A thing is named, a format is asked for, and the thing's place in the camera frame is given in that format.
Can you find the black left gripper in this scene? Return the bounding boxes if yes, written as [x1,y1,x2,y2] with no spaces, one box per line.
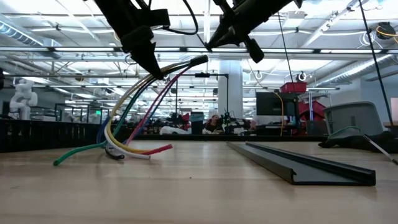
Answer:
[107,6,165,80]

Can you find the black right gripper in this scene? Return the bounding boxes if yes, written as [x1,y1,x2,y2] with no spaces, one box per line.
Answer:
[205,0,268,64]

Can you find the black wire bundle sleeve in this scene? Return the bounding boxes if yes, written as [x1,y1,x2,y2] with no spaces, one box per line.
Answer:
[188,54,210,67]

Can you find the white wire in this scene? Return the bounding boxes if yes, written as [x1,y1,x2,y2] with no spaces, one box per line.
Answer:
[104,62,192,161]

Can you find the green wire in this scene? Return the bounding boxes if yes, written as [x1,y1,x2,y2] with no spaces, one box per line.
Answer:
[52,63,190,167]

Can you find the black slotted cable duct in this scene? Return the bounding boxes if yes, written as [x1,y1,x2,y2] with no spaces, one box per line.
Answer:
[0,119,102,154]

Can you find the black duct cover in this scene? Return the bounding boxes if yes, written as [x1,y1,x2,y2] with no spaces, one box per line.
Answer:
[226,141,376,187]

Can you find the long ceiling light bar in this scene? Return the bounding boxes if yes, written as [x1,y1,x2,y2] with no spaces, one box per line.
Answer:
[154,46,314,54]

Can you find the black monitor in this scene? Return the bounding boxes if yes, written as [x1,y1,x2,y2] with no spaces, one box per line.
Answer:
[256,91,296,118]

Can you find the small red bin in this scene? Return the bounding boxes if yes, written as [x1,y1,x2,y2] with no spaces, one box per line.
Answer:
[279,82,308,95]

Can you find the white cloth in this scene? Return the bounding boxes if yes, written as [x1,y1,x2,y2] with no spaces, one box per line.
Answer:
[159,125,188,136]

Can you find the teal bin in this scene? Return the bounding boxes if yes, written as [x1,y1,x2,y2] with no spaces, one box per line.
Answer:
[190,111,206,135]

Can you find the person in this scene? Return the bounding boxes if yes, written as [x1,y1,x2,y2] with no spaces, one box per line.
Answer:
[203,114,222,134]

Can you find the large red bin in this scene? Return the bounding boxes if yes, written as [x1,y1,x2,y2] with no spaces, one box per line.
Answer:
[297,101,327,123]

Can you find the grey office chair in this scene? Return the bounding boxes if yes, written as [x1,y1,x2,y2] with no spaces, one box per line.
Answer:
[323,101,386,138]

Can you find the black grey work glove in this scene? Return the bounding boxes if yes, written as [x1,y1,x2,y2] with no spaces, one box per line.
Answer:
[318,126,398,155]

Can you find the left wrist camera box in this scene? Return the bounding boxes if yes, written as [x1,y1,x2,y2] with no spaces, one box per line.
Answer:
[145,8,171,27]

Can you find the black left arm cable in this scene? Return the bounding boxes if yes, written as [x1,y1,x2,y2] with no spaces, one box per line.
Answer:
[161,0,200,36]

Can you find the thin black hanging cable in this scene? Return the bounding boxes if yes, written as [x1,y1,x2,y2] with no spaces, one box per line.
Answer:
[277,14,294,83]

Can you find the black gantry frame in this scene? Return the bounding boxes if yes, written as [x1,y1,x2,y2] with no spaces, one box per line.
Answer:
[175,72,230,116]

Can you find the yellow hanging cable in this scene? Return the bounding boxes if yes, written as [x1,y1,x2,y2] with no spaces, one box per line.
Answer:
[272,91,285,137]

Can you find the black aluminium table frame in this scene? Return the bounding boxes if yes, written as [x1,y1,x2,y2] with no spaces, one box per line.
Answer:
[133,133,330,143]

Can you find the silver ventilation duct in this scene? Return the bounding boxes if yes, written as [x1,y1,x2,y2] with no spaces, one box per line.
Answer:
[315,53,398,85]

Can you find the ceiling reel with yellow cable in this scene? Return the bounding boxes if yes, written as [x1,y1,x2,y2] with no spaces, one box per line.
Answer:
[375,21,398,43]

